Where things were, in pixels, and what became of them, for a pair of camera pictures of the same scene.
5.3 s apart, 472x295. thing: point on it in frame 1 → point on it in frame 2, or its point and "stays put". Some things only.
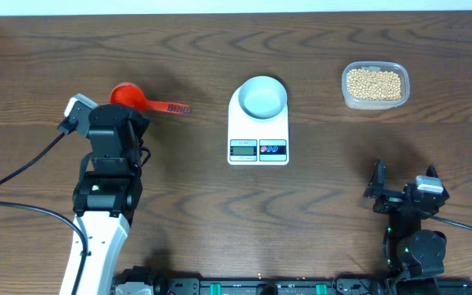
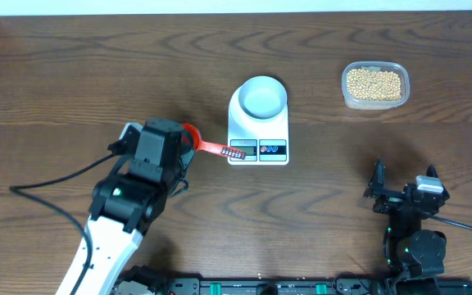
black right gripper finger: [375, 186] stays put
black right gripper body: [388, 203] stays put
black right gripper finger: [432, 171] stays put
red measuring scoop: [132, 94] → [192, 134]
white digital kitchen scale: [256, 142] stays put
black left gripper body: [138, 127] → [173, 176]
